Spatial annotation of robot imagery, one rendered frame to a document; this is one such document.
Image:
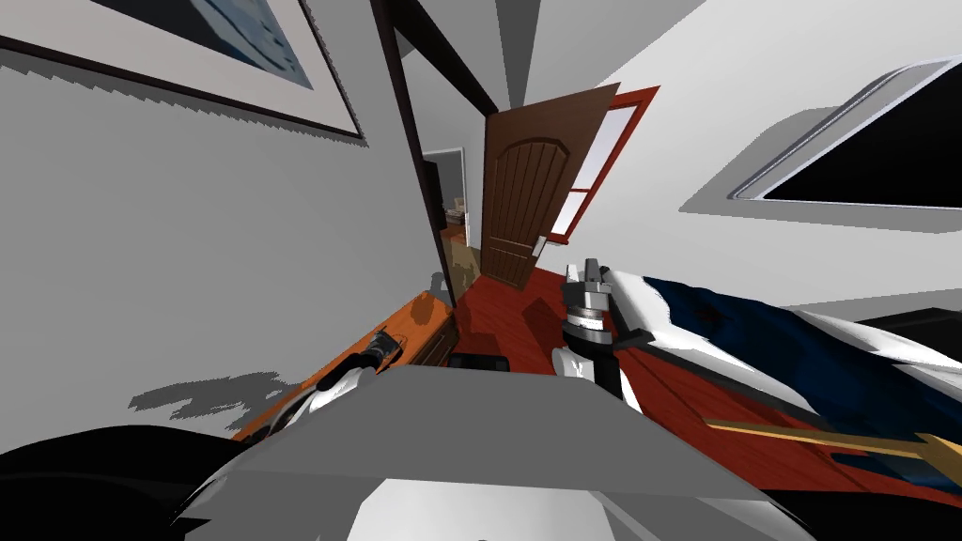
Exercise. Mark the bed with blue white cover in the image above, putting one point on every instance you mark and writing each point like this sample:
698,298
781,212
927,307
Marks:
789,353

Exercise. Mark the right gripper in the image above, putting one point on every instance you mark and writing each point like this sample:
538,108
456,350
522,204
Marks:
588,291

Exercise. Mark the orange wooden dresser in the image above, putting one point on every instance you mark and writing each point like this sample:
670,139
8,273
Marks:
391,330

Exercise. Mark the brown wooden door leaf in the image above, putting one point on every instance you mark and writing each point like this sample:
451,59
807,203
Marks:
526,188

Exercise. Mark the red framed window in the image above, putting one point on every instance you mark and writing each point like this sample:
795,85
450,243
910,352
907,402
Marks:
601,161

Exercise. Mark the framed blue wall picture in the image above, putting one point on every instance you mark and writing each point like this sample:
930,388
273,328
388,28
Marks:
195,52

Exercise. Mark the black wall screen, pale frame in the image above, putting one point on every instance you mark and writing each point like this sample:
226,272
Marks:
887,143

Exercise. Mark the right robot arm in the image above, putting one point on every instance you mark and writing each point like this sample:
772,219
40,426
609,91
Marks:
585,368

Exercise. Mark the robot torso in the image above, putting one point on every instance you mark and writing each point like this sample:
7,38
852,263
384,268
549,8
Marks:
481,451

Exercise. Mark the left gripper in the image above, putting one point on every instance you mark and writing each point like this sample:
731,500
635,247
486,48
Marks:
384,347

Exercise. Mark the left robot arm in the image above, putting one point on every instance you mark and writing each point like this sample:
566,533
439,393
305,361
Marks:
113,481

